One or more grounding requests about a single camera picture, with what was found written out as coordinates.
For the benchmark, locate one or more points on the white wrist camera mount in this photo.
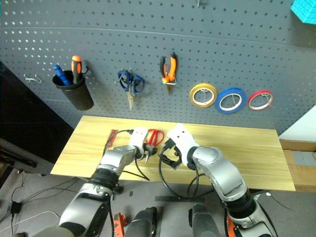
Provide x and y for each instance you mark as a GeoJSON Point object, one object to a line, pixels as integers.
{"type": "Point", "coordinates": [182, 140]}
{"type": "Point", "coordinates": [137, 138]}

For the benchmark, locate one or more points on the orange black part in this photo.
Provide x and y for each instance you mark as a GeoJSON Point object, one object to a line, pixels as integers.
{"type": "Point", "coordinates": [230, 227]}
{"type": "Point", "coordinates": [121, 222]}

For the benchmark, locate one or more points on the blue tape roll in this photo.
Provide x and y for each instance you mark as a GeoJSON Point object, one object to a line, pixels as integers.
{"type": "Point", "coordinates": [219, 107]}

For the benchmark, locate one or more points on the orange black pliers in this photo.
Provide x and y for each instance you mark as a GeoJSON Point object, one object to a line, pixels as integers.
{"type": "Point", "coordinates": [168, 74]}

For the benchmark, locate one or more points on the black cabinet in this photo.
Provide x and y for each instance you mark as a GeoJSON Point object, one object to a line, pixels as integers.
{"type": "Point", "coordinates": [29, 123]}

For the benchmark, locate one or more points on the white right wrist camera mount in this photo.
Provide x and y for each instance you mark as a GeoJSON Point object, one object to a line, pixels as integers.
{"type": "Point", "coordinates": [182, 140]}

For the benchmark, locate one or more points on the brown cardboard box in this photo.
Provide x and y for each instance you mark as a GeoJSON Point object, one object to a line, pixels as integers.
{"type": "Point", "coordinates": [304, 175]}

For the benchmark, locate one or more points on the red tape roll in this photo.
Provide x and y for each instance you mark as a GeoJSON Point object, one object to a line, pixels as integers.
{"type": "Point", "coordinates": [251, 106]}

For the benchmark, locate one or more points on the yellow tape roll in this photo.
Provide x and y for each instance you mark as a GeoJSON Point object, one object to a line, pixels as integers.
{"type": "Point", "coordinates": [195, 101]}

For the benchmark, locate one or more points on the teal foam block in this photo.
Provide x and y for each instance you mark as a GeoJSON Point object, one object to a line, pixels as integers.
{"type": "Point", "coordinates": [304, 11]}

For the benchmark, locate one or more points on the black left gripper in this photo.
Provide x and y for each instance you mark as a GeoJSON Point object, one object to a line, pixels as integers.
{"type": "Point", "coordinates": [149, 149]}

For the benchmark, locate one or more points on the black power adapter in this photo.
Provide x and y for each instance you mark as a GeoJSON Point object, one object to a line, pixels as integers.
{"type": "Point", "coordinates": [15, 207]}

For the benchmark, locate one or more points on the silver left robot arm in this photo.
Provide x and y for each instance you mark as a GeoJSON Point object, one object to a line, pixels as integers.
{"type": "Point", "coordinates": [111, 163]}

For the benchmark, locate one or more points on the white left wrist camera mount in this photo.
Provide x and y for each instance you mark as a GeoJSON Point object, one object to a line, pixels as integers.
{"type": "Point", "coordinates": [137, 138]}

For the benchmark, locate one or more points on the empty silver metal hook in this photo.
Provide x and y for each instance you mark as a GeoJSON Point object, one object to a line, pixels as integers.
{"type": "Point", "coordinates": [32, 79]}

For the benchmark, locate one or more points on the dark grey pegboard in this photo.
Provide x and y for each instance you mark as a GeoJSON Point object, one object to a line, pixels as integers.
{"type": "Point", "coordinates": [158, 37]}

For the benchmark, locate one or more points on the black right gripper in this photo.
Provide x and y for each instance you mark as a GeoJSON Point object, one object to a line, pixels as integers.
{"type": "Point", "coordinates": [172, 148]}

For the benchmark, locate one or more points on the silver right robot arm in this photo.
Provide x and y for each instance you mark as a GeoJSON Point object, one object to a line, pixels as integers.
{"type": "Point", "coordinates": [222, 170]}

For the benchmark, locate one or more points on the light wooden table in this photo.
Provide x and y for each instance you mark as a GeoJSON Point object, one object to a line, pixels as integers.
{"type": "Point", "coordinates": [234, 153]}

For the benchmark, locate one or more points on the black cup holder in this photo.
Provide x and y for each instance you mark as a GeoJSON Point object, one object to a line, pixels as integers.
{"type": "Point", "coordinates": [79, 96]}

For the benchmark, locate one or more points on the silver pliers holder hook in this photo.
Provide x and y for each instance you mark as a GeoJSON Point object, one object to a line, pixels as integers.
{"type": "Point", "coordinates": [172, 83]}

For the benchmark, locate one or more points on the black flat strip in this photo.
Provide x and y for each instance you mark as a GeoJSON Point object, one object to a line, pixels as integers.
{"type": "Point", "coordinates": [177, 198]}

